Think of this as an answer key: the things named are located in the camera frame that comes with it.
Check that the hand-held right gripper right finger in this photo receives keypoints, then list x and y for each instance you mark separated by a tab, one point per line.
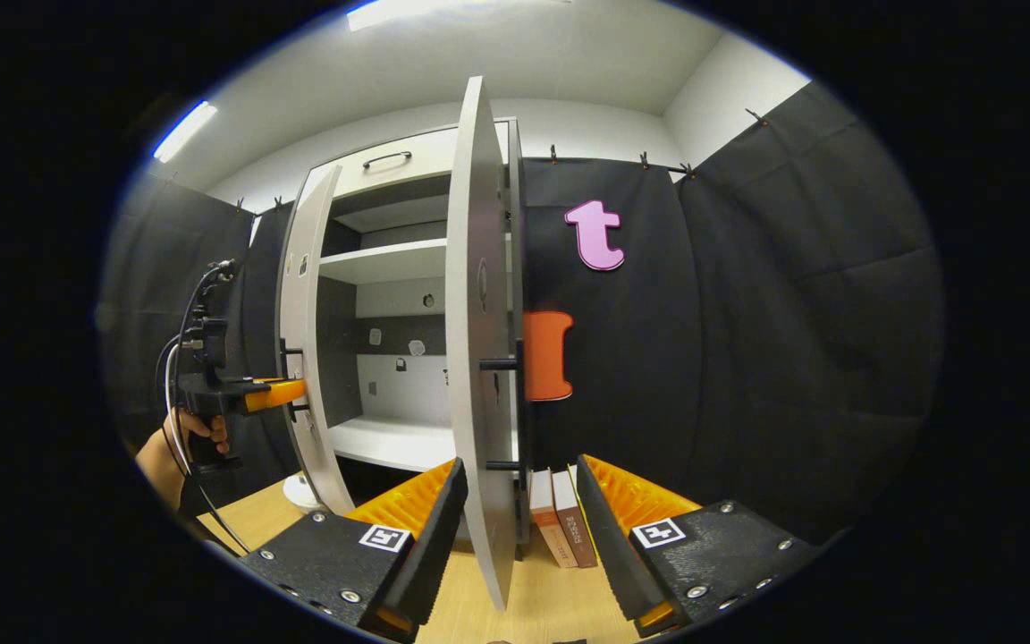
609	555

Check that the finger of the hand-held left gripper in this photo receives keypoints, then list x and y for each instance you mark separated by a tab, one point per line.
278	394

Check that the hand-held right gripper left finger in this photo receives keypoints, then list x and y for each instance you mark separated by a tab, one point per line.
430	555

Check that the shoe cabinet door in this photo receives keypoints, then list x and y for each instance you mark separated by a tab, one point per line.
470	224
300	304

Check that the double-door shoe cabinet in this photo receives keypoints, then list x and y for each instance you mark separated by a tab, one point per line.
390	385

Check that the white cabinet shelf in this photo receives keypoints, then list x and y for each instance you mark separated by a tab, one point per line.
390	261
390	443

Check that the beige cabinet drawer front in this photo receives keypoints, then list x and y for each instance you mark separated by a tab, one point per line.
426	156

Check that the brown spine book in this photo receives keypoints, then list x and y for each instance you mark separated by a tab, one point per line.
576	528

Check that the orange spine book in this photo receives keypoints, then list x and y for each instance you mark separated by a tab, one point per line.
551	528

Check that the white round object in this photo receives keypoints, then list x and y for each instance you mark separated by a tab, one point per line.
300	494

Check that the small ceiling light panel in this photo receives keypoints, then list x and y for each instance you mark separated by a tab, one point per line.
184	131

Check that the black backdrop cloth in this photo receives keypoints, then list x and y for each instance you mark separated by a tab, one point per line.
792	313

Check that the large ceiling light panel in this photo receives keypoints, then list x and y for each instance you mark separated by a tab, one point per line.
426	11

